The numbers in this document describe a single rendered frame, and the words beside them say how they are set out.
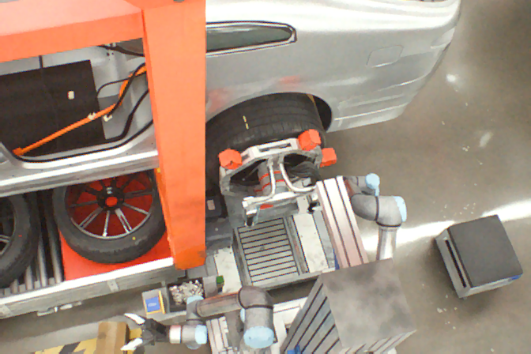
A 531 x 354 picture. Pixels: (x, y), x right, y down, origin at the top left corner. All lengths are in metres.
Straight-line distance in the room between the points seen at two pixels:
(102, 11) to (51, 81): 2.26
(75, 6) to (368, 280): 1.23
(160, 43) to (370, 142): 3.09
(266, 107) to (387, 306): 1.51
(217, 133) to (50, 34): 1.80
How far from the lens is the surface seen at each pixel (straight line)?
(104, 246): 3.90
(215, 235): 3.99
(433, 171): 4.85
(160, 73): 2.01
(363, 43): 3.23
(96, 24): 1.84
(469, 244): 4.34
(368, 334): 2.24
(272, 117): 3.44
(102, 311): 4.33
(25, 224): 4.03
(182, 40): 1.90
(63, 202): 4.04
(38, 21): 1.84
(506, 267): 4.37
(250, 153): 3.42
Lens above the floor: 4.17
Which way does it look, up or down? 64 degrees down
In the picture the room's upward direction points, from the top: 10 degrees clockwise
